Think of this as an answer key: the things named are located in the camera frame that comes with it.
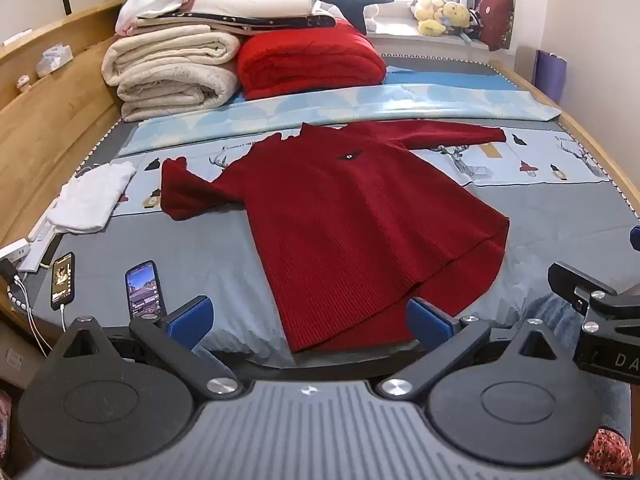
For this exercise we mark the tissue pack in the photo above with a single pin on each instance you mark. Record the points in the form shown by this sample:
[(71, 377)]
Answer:
[(54, 59)]

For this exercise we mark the dark red knit sweater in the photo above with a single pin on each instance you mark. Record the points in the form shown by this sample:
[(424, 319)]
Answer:
[(350, 225)]

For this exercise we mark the white power strip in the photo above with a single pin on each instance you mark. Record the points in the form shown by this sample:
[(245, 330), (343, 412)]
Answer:
[(37, 240)]

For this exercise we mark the small white garment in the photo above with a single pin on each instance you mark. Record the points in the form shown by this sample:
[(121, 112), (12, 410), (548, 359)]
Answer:
[(90, 197)]

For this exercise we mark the dark patterned folded sheet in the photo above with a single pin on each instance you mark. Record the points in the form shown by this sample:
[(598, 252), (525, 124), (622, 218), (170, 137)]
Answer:
[(250, 21)]

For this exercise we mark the folded red blanket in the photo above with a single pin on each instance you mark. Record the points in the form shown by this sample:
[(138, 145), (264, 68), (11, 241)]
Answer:
[(305, 62)]

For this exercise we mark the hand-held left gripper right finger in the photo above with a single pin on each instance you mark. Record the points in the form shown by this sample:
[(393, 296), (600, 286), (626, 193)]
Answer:
[(425, 322)]

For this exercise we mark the dark red backpack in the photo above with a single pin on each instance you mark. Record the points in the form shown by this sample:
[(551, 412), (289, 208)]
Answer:
[(495, 20)]

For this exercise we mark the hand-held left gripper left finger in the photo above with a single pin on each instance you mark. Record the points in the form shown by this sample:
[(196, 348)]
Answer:
[(192, 322)]

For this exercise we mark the small figurine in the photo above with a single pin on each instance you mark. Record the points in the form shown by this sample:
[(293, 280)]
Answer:
[(24, 83)]

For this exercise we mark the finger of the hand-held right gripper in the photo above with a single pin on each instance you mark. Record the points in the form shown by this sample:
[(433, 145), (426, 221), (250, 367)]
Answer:
[(635, 240), (575, 277)]

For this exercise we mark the folded cream blanket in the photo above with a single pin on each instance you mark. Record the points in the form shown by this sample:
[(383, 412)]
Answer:
[(170, 67)]

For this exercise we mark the black smartphone with road video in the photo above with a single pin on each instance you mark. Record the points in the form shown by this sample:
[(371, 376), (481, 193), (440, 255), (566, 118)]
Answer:
[(145, 290)]

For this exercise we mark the yellow plush toy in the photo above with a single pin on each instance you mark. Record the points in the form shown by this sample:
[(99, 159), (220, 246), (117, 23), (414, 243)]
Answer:
[(455, 15), (427, 12)]

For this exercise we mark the red floral cloth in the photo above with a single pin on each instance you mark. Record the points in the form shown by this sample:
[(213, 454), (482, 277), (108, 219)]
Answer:
[(607, 452)]

